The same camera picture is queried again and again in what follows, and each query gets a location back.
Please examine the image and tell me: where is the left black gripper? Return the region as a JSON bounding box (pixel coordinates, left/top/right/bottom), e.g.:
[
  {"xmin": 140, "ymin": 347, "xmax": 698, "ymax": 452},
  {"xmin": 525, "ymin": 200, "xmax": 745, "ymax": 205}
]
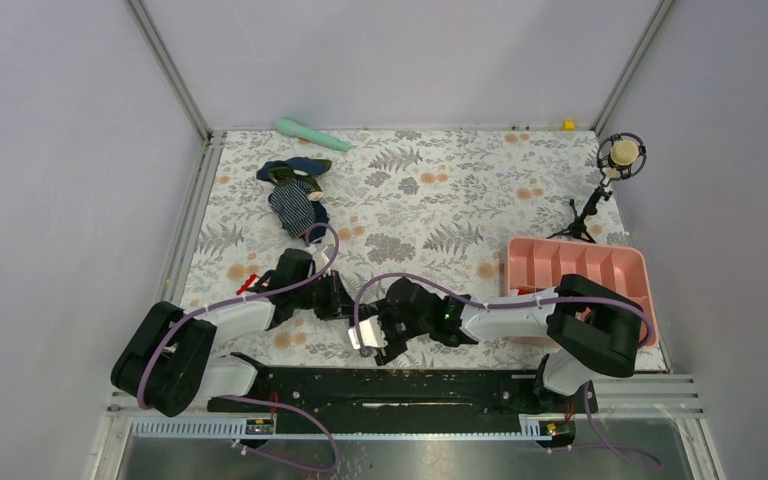
[{"xmin": 293, "ymin": 270, "xmax": 361, "ymax": 321}]

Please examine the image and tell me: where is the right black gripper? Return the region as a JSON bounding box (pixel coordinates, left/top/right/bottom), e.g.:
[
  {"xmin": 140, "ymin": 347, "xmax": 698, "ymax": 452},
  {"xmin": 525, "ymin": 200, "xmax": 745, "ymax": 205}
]
[{"xmin": 360, "ymin": 299, "xmax": 432, "ymax": 366}]

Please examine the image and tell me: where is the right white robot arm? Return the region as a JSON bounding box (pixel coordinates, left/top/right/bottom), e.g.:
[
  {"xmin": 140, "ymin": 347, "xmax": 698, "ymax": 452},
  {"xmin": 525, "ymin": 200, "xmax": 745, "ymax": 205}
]
[{"xmin": 349, "ymin": 273, "xmax": 656, "ymax": 412}]

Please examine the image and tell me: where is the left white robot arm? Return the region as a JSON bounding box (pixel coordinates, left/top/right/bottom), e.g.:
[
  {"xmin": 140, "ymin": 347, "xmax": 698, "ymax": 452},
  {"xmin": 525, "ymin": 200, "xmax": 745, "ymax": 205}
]
[{"xmin": 110, "ymin": 249, "xmax": 354, "ymax": 417}]

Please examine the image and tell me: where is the blue striped underwear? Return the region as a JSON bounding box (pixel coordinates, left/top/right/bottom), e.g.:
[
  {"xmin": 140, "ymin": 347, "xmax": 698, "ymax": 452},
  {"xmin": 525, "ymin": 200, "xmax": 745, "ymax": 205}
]
[{"xmin": 256, "ymin": 157, "xmax": 332, "ymax": 244}]

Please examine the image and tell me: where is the red white calculator toy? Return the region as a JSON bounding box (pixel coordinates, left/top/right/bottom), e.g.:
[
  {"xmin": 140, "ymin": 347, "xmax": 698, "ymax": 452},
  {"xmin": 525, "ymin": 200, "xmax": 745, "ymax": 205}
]
[{"xmin": 236, "ymin": 271, "xmax": 272, "ymax": 296}]

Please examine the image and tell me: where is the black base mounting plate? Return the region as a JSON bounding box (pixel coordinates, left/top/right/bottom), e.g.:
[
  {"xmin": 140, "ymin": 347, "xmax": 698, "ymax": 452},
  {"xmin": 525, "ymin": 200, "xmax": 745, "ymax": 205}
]
[{"xmin": 207, "ymin": 367, "xmax": 598, "ymax": 422}]

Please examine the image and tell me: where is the floral patterned table mat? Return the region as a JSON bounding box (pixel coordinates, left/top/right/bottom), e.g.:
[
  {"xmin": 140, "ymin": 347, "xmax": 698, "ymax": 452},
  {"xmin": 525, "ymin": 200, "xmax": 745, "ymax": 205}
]
[{"xmin": 174, "ymin": 130, "xmax": 600, "ymax": 309}]

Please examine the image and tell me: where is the pink compartment organizer tray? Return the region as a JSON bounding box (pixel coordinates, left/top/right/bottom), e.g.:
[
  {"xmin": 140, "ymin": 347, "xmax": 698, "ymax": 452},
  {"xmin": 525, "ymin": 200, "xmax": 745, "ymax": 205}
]
[{"xmin": 502, "ymin": 236, "xmax": 657, "ymax": 324}]

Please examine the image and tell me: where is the mint green handheld tool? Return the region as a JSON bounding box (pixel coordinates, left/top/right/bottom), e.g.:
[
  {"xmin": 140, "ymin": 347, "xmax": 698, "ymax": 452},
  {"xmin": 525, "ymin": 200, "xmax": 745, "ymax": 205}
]
[{"xmin": 273, "ymin": 117, "xmax": 351, "ymax": 152}]

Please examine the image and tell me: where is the black microphone with stand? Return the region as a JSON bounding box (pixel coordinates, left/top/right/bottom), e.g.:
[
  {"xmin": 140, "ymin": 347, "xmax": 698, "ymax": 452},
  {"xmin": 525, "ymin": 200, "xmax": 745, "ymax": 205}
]
[{"xmin": 548, "ymin": 132, "xmax": 648, "ymax": 243}]

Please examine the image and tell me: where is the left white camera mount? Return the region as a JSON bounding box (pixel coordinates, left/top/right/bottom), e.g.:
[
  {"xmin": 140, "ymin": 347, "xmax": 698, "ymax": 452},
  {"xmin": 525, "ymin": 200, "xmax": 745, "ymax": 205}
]
[{"xmin": 307, "ymin": 244, "xmax": 334, "ymax": 270}]

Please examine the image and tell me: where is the grey slotted cable duct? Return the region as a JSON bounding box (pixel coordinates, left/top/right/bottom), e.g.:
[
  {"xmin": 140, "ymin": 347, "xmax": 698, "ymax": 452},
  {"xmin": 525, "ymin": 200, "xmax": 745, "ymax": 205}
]
[{"xmin": 131, "ymin": 415, "xmax": 552, "ymax": 441}]

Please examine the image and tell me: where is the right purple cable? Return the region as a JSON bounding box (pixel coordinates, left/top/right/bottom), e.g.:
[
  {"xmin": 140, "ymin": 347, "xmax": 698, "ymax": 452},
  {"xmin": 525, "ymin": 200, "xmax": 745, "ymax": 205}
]
[{"xmin": 352, "ymin": 272, "xmax": 665, "ymax": 473}]

